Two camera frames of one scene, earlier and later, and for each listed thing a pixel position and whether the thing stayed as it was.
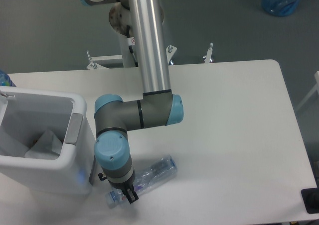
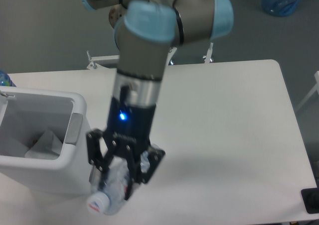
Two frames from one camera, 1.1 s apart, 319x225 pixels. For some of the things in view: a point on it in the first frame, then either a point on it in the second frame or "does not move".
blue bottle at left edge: x=5 y=79 does not move
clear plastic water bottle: x=163 y=170 -> x=112 y=192
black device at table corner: x=310 y=198 does not move
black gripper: x=125 y=187 -> x=135 y=121
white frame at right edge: x=316 y=75 does not move
